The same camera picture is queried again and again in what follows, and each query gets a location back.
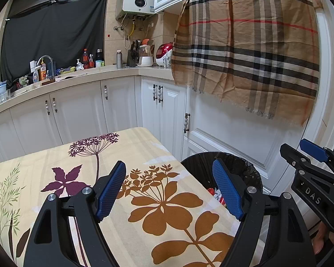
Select floral tablecloth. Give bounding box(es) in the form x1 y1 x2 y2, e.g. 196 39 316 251
0 127 240 267

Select bin with black liner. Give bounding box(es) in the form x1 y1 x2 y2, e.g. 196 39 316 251
180 152 263 209

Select chrome faucet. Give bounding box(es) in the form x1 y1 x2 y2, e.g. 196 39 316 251
37 55 56 80

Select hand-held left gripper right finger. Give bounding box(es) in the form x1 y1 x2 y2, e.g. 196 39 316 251
212 158 318 267

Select orange bottle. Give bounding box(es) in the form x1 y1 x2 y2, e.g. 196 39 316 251
39 58 48 82

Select black knife block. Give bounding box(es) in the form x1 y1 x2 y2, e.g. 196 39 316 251
126 40 141 67

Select beige countertop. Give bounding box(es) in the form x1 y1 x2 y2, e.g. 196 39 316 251
0 64 174 119

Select red white rice cooker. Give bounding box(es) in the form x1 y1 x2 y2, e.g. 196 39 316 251
155 42 174 68

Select person's right hand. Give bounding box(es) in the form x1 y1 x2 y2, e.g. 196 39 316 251
313 222 334 255

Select black curtain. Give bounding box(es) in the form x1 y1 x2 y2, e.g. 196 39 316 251
0 0 109 85

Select black flask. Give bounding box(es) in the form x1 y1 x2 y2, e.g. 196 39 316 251
95 49 105 67

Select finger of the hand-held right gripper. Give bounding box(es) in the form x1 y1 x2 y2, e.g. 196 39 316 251
280 143 316 174
299 138 334 177

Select white blue dish soap bottle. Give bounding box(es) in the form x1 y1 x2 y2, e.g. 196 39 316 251
30 61 40 84

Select tan plaid cloth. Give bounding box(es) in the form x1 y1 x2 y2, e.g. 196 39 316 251
171 0 323 127

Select white base cabinets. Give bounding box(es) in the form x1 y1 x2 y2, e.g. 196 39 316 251
0 74 334 229

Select clear container with blue lid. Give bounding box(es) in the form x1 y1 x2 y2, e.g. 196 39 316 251
0 82 9 103

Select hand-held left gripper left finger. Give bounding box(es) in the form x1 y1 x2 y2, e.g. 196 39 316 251
23 160 127 267

